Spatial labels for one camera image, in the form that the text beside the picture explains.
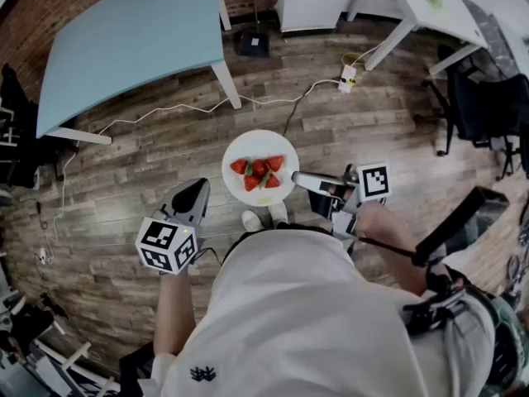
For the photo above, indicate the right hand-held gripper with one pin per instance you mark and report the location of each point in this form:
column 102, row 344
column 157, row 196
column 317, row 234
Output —
column 374, row 182

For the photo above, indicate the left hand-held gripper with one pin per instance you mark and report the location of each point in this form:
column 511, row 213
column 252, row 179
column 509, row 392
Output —
column 159, row 236

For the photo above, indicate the white round plate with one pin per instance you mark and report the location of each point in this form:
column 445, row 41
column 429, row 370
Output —
column 260, row 143

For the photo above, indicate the person's left forearm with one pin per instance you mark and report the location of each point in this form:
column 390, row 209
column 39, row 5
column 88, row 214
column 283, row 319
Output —
column 173, row 312

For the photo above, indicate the person's right forearm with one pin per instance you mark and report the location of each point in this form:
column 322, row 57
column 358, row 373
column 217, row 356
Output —
column 403, row 265

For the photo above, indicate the black shoulder harness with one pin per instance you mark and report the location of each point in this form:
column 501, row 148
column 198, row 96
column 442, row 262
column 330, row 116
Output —
column 434, row 304

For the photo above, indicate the person's right hand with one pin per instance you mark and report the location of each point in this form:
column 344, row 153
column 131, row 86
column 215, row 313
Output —
column 376, row 221

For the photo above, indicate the person's right white shoe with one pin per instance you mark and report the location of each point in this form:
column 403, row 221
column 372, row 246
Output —
column 278, row 212

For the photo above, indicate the person's white shoe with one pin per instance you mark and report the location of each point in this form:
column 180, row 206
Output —
column 278, row 212
column 251, row 221

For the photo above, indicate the person's left white shoe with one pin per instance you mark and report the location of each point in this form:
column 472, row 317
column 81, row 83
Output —
column 251, row 221

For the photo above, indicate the white power strip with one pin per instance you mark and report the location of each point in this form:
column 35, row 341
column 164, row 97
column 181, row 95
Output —
column 347, row 79

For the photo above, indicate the black floor stand base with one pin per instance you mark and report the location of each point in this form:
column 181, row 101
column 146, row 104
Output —
column 254, row 44

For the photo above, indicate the person's white shirt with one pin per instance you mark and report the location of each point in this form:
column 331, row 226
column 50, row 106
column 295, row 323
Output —
column 297, row 325

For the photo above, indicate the small black adapter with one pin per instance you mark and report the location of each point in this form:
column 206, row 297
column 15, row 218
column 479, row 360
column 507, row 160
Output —
column 40, row 211

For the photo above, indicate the white power adapter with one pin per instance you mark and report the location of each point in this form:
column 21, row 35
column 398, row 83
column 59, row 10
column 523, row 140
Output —
column 44, row 257

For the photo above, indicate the white metal rack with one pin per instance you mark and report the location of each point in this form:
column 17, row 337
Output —
column 70, row 362

